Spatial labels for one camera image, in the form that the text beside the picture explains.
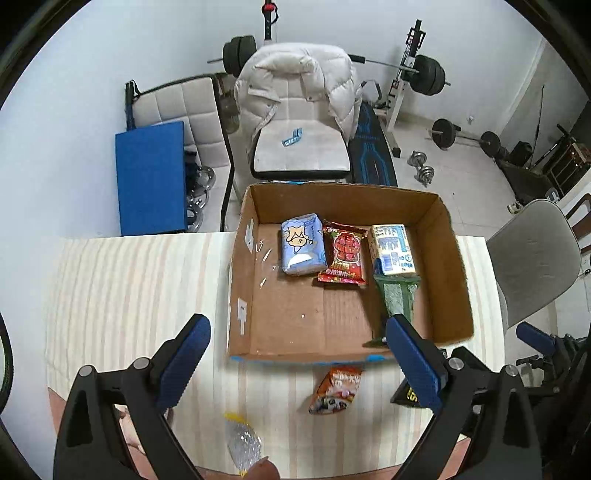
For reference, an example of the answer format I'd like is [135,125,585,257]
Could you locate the striped tablecloth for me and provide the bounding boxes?
[44,232,506,480]

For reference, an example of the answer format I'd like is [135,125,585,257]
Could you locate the chrome weight plates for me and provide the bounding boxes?
[185,150,216,232]

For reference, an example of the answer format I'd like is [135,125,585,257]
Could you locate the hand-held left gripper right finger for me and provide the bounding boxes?
[385,314,543,480]

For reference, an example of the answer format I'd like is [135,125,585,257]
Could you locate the orange snack packet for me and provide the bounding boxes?
[308,366,363,415]

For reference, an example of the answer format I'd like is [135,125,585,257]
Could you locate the blue cartoon tissue pack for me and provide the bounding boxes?
[281,213,328,276]

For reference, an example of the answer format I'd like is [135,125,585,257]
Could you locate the long barbell with black plates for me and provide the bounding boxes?
[207,36,452,97]

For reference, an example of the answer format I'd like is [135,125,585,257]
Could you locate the blue board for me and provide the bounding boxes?
[115,121,188,236]

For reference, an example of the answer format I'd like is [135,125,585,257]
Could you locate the blue black bench pad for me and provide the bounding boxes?
[347,102,399,188]

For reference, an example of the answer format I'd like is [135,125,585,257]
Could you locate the black cable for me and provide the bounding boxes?
[0,313,16,414]

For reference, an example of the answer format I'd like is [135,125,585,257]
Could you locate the black box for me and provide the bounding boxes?
[510,141,533,168]

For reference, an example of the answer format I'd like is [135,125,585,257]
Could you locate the black packet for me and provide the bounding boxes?
[390,378,428,409]

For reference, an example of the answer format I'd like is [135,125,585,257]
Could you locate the green plastic packet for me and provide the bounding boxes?
[362,272,422,348]

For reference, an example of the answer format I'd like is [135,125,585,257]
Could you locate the white padded chair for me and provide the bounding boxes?
[249,83,352,182]
[124,74,237,232]

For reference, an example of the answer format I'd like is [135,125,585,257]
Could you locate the cardboard box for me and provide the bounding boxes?
[226,181,475,363]

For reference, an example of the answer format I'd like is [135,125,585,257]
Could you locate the red snack packet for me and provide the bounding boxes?
[318,220,370,287]

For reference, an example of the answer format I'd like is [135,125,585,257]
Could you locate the black metal rack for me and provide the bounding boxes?
[531,124,591,197]

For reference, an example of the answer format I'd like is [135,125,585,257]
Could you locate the grey plastic chair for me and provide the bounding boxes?
[486,198,583,334]

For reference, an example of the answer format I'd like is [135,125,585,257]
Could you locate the short barbell with black plates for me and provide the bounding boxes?
[431,119,502,156]

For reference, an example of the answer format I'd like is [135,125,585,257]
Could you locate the clear plastic bag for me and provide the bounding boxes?
[224,412,264,476]

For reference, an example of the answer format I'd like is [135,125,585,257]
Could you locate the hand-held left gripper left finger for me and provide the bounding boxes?
[53,314,213,480]

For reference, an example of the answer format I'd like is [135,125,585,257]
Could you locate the white blue carton box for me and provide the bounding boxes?
[370,224,417,276]

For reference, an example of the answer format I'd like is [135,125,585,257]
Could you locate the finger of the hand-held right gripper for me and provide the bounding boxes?
[516,322,561,357]

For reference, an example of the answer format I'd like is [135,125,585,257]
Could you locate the person's left hand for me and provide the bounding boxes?
[249,458,281,480]

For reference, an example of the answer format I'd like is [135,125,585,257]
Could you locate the white puffer jacket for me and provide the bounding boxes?
[234,44,363,155]

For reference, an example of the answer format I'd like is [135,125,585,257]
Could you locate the wooden chair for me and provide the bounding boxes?
[567,194,591,259]

